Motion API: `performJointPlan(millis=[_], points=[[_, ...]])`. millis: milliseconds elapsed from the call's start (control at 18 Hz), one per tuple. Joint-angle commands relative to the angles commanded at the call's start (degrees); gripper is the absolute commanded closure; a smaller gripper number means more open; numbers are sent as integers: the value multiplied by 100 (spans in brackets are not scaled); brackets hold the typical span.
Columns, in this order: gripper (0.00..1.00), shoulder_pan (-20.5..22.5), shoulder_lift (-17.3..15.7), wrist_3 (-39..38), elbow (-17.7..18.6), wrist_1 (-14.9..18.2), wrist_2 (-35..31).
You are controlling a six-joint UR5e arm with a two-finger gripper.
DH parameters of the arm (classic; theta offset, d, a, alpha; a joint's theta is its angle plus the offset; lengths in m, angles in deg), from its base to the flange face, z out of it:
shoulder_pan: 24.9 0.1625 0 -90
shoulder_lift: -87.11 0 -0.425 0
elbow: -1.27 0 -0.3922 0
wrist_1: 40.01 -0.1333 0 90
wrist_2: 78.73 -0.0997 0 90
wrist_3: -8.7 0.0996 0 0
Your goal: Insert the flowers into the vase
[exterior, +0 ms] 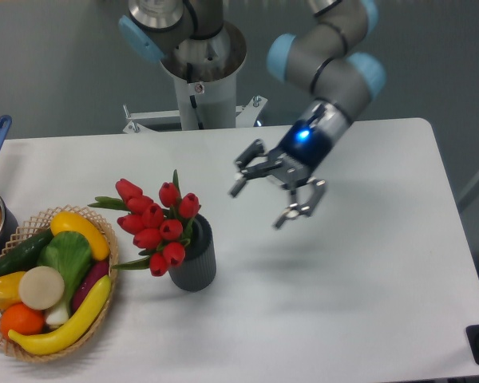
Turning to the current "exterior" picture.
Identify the green cucumber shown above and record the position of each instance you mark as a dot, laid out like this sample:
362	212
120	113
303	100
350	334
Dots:
25	255

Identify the yellow bell pepper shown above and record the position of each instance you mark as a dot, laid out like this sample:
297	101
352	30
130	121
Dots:
9	289

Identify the orange fruit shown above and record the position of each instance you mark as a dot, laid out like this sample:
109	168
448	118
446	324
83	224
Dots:
21	319

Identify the yellow squash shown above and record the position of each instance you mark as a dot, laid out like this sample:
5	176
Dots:
72	221

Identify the green bok choy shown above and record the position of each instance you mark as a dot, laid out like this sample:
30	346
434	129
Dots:
69	253

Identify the purple sweet potato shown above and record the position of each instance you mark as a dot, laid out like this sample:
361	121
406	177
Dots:
97	271

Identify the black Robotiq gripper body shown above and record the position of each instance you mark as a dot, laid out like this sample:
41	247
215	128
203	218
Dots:
300	152

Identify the dark grey ribbed vase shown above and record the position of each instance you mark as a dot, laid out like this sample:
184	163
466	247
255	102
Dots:
198	269

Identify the yellow banana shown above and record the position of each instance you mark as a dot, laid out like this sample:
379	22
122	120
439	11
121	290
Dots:
73	329

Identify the red tulip bouquet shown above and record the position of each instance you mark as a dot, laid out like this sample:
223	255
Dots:
162	230

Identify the beige round disc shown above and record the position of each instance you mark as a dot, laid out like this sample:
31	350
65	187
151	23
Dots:
41	288

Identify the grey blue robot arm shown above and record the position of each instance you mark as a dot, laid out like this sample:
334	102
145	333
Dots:
322	62

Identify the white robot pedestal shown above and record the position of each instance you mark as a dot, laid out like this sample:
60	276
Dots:
204	76

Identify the woven wicker basket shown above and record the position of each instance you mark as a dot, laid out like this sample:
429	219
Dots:
41	222

